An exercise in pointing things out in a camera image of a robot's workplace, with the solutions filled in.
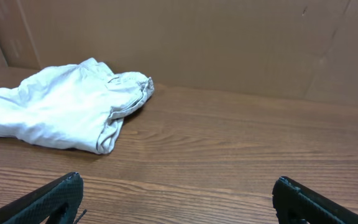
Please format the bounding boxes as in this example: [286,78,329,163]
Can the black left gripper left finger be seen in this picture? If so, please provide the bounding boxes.
[0,172,83,224]

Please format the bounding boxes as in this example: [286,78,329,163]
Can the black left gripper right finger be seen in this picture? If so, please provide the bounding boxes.
[272,176,358,224]

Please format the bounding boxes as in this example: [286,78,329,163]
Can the folded beige shorts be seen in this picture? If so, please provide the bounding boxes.
[0,58,154,154]

